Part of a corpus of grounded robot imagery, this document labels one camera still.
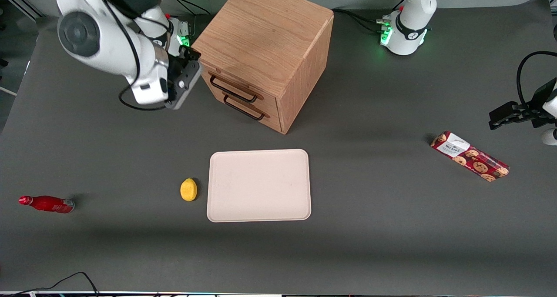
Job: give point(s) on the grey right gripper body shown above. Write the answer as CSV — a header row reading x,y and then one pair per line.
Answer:
x,y
177,68

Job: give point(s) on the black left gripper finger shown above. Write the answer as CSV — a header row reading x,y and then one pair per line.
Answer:
x,y
513,119
504,110

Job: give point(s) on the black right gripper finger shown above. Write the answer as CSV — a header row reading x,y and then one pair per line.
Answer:
x,y
185,52
196,56

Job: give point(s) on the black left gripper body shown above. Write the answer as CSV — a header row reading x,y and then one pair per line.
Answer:
x,y
531,111

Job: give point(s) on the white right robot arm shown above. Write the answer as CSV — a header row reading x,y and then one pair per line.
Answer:
x,y
100,49

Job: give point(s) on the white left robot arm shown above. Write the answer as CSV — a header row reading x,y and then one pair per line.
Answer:
x,y
409,31

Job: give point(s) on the wooden drawer cabinet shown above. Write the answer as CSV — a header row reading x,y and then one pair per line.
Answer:
x,y
265,31

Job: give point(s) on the red cookie box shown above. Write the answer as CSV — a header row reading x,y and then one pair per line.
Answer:
x,y
470,156

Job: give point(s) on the yellow lemon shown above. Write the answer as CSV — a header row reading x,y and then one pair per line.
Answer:
x,y
188,189

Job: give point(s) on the beige rectangular tray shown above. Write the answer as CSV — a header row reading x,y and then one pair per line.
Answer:
x,y
259,186

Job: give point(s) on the red bottle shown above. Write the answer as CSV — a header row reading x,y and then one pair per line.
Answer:
x,y
50,204

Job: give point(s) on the aluminium frame rail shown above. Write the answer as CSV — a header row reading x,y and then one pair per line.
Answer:
x,y
19,3

